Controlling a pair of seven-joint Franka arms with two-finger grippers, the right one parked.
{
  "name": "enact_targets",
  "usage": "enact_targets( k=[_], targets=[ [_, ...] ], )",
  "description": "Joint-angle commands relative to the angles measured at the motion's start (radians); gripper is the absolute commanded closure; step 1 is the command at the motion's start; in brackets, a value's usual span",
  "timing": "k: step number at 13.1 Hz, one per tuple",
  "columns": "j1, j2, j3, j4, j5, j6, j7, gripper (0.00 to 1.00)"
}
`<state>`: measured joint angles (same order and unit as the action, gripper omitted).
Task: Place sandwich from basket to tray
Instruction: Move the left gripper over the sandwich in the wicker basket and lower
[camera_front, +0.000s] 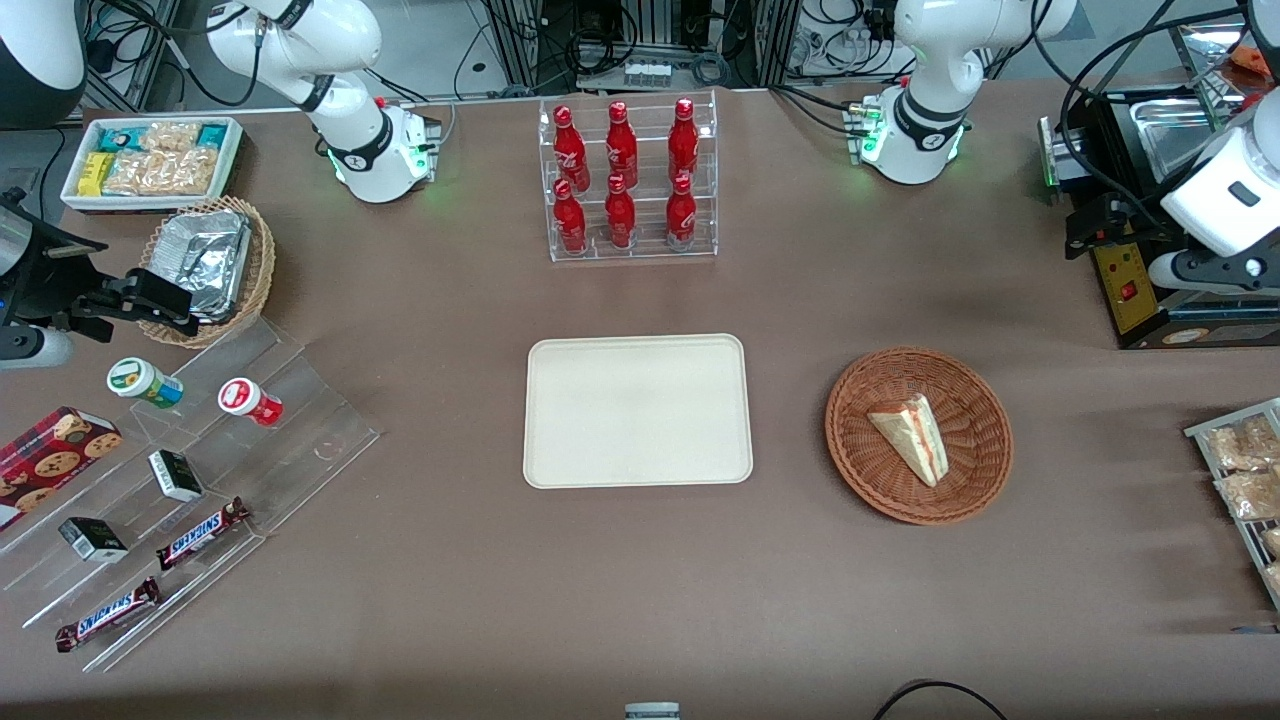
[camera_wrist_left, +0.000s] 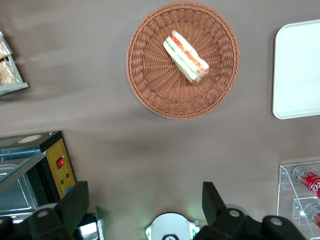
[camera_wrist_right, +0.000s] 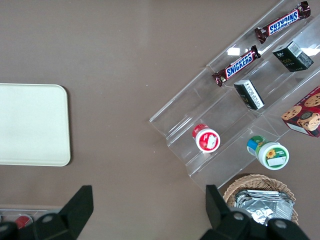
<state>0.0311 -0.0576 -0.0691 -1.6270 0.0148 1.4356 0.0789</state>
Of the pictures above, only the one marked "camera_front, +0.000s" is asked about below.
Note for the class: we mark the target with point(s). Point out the clear acrylic stepped display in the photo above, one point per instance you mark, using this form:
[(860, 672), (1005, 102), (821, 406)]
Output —
[(300, 440)]

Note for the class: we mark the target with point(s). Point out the teal snack packet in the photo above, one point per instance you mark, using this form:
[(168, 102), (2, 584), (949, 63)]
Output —
[(120, 138), (213, 135)]

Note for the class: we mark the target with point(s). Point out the green lid cup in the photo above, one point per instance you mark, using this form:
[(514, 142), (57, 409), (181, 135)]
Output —
[(140, 382)]

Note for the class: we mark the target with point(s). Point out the large clear cracker bag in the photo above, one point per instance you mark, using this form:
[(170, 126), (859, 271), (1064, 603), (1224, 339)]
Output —
[(165, 172)]

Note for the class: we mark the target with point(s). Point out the silver foil packets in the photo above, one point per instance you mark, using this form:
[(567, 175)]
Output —
[(205, 260)]

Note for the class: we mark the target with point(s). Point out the Snickers bar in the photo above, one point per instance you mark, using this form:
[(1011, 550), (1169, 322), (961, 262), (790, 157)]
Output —
[(108, 614), (203, 533)]

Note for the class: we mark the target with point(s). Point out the small grey device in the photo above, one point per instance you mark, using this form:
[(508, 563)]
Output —
[(652, 711)]

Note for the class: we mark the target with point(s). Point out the triangle sandwich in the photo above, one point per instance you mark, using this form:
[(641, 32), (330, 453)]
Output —
[(912, 435)]

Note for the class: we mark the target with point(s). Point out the clear snack bag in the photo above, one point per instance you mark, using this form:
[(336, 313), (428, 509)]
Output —
[(1240, 442), (1272, 542), (1250, 495), (1274, 580)]

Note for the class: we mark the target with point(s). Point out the yellow snack packet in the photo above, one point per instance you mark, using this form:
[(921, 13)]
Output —
[(95, 175)]

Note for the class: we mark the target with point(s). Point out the red cookie box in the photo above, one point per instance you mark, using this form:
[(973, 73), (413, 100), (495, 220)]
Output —
[(50, 460)]

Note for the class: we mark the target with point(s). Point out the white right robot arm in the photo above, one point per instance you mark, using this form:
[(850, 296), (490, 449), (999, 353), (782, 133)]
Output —
[(352, 140)]

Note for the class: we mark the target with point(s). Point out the red cola bottle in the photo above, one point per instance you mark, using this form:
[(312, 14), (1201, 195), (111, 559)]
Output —
[(620, 215), (681, 215), (571, 150), (570, 220), (683, 142), (621, 148)]

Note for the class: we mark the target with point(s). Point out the small clear cracker bag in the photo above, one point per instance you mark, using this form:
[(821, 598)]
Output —
[(170, 136)]

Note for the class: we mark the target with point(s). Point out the tray of packaged snacks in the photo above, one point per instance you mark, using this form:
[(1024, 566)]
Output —
[(1200, 435)]

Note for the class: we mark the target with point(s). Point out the light wicker basket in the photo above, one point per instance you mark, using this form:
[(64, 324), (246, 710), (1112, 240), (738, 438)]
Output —
[(262, 270)]

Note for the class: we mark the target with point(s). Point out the black sealing machine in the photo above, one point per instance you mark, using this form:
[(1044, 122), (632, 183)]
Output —
[(1130, 290)]

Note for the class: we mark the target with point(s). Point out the red lid cup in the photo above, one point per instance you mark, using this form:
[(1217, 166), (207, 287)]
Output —
[(245, 400)]

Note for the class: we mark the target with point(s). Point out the beige plastic tray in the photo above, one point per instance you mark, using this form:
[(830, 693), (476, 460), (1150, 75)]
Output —
[(638, 412)]

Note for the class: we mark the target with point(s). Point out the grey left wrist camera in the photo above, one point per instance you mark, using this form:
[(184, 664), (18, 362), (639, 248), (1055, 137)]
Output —
[(1172, 272)]

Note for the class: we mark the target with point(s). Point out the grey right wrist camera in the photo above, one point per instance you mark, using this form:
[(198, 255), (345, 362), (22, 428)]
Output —
[(35, 348)]

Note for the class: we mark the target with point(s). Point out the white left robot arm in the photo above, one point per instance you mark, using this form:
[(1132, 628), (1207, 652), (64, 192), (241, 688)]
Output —
[(928, 70)]

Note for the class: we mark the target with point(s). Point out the brown wicker basket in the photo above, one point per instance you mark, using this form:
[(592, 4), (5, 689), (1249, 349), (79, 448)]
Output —
[(975, 470)]

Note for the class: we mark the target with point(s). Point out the clear acrylic bottle rack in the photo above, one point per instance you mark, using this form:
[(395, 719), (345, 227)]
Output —
[(645, 250)]

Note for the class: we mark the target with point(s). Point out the small black box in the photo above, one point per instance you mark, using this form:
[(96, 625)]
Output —
[(175, 476), (92, 540)]

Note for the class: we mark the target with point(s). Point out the white snack bin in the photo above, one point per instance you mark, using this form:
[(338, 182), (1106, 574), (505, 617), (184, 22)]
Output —
[(75, 205)]

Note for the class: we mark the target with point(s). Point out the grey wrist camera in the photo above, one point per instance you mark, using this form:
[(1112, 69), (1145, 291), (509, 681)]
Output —
[(35, 348), (1172, 272)]

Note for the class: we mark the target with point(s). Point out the white power strip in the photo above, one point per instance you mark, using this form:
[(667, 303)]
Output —
[(647, 74)]

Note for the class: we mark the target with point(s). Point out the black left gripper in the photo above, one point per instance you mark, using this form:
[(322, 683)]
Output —
[(1133, 222)]

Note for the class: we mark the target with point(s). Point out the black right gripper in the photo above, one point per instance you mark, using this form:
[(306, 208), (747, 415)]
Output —
[(52, 277)]

